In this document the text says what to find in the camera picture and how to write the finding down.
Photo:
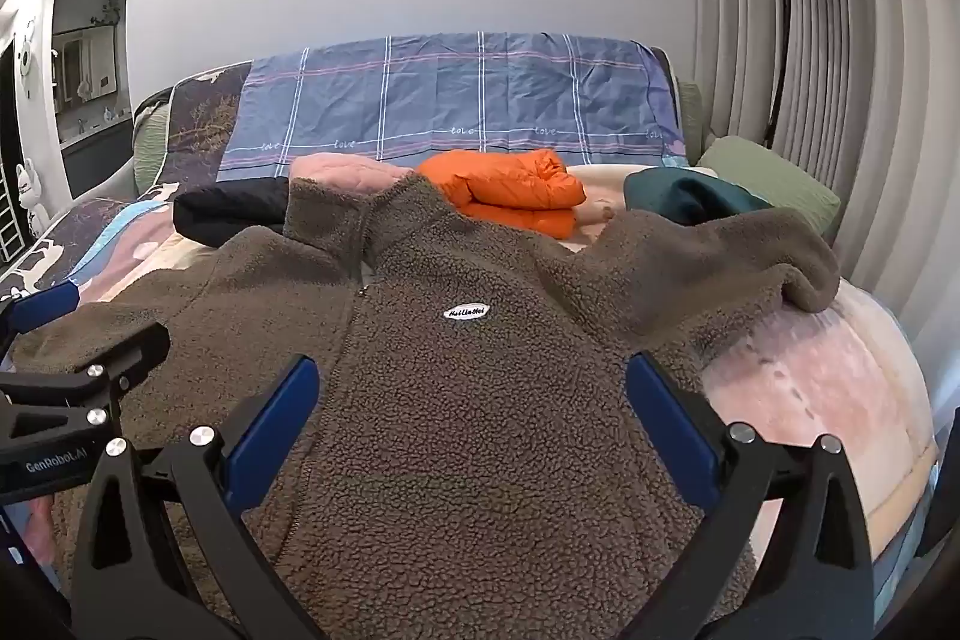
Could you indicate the grey curtain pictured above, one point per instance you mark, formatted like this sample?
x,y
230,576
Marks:
x,y
847,85

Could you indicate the dark floral pillow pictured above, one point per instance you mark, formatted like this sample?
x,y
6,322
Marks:
x,y
199,123

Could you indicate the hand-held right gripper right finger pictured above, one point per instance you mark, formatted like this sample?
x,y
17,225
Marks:
x,y
669,434

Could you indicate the pink printed blanket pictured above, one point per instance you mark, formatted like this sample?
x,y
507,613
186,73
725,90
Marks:
x,y
810,377

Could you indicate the dark animal print quilt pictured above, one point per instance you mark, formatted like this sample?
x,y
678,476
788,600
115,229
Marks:
x,y
67,242

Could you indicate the brown fleece jacket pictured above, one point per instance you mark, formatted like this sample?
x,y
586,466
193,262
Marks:
x,y
465,422

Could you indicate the pink quilted garment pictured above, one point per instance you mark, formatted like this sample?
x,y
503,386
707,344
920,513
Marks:
x,y
337,169

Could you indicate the orange puffer jacket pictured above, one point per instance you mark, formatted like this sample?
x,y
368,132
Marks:
x,y
502,183

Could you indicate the teal garment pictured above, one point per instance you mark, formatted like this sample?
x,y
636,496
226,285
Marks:
x,y
675,194

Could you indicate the green headboard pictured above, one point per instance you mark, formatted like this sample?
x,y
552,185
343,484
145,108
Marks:
x,y
690,119

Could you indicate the white wall figure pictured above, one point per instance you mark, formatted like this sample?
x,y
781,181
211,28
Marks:
x,y
26,59

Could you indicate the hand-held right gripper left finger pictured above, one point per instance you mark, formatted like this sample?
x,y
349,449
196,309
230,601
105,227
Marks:
x,y
276,419

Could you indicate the black garment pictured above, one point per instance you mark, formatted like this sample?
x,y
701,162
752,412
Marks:
x,y
225,209

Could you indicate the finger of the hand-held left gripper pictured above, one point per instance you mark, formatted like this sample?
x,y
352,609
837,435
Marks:
x,y
46,308
124,351

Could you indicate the blue plaid sheet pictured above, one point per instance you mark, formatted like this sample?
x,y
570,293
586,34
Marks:
x,y
450,93

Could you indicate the green ruffled pillow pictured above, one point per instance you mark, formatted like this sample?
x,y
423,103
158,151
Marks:
x,y
150,145

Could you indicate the white bear figure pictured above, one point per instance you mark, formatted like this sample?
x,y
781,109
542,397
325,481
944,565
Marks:
x,y
34,190

